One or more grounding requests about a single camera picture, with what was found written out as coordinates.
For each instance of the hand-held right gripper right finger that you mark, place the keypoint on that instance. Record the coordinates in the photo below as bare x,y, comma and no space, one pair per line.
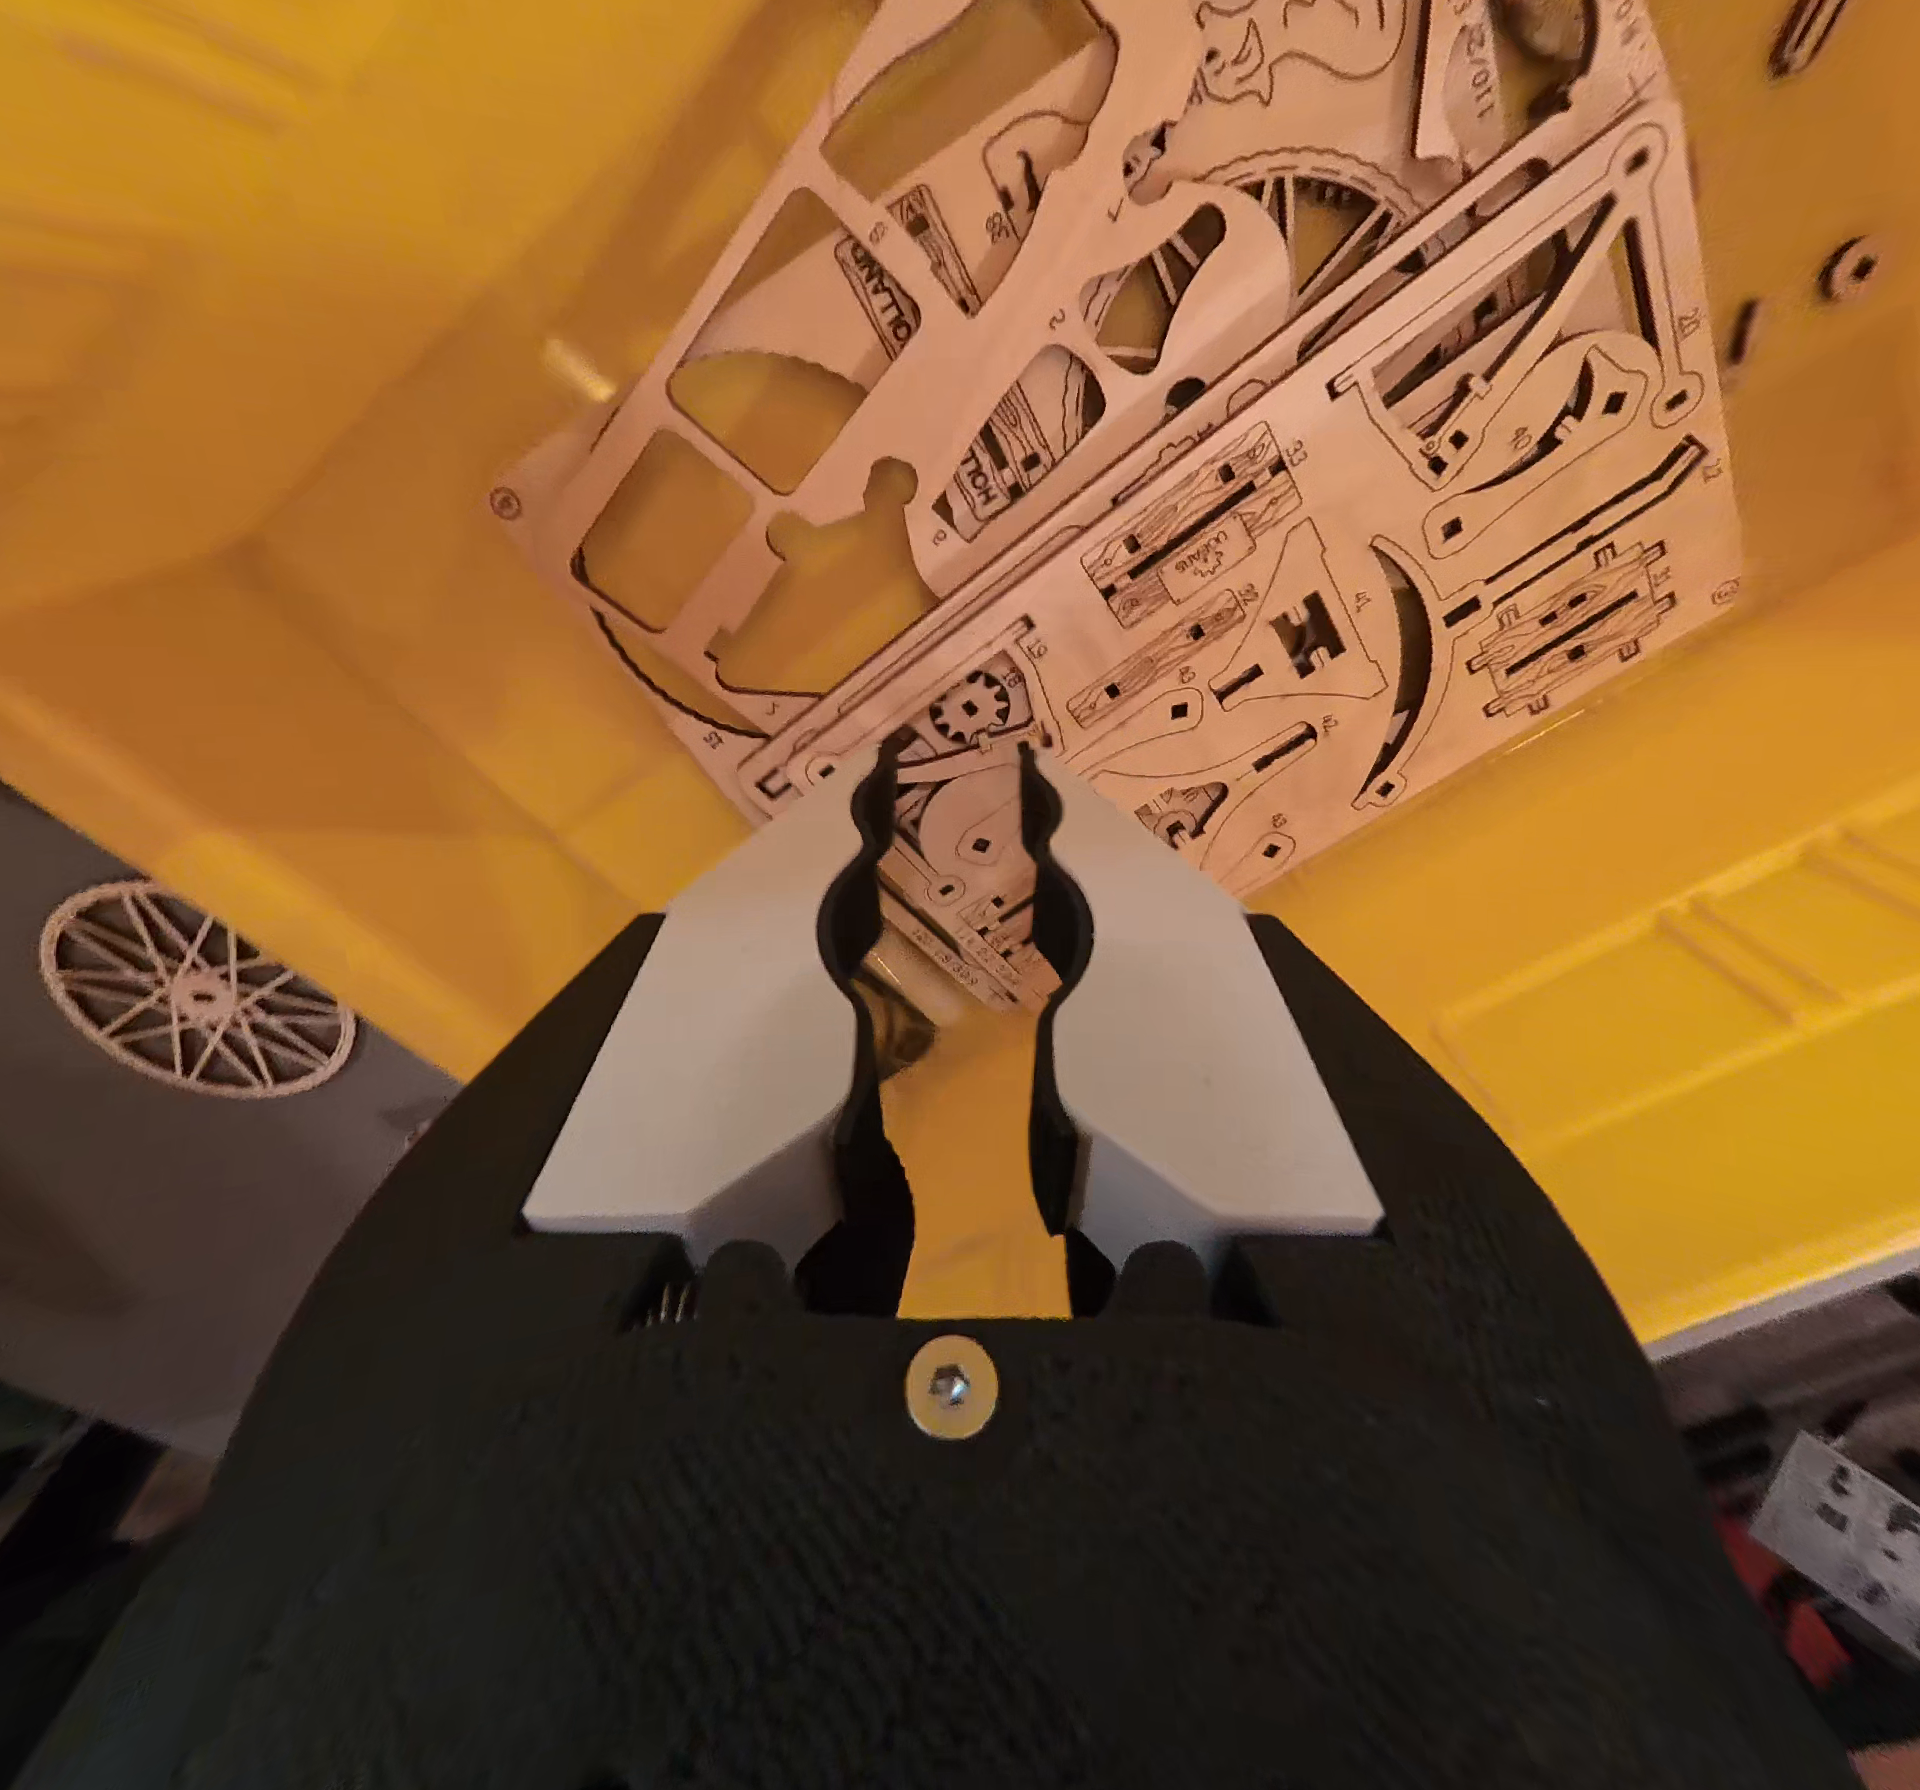
1201,1057

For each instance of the small wooden gear piece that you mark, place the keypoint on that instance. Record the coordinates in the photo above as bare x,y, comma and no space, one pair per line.
1849,271

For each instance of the wooden spoked wheel piece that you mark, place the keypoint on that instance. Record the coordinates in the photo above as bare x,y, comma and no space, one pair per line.
196,993

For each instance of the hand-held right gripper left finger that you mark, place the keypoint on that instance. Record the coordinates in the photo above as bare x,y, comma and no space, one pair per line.
704,1057

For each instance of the wooden puzzle sheet with parts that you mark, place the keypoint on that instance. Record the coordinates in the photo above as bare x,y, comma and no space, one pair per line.
1352,502

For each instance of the wooden puzzle sheet with gear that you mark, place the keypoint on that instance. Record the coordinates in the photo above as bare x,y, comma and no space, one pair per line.
1320,223

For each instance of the wooden puzzle sheet with cutouts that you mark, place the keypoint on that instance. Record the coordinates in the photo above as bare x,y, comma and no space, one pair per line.
1048,246

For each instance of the oblong wooden puzzle piece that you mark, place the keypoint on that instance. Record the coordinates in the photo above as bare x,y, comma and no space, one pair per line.
1818,5

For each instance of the small wooden puzzle piece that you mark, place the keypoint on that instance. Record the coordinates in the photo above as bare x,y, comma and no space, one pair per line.
1744,335

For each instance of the yellow plastic bin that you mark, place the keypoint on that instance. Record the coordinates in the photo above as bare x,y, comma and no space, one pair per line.
299,320

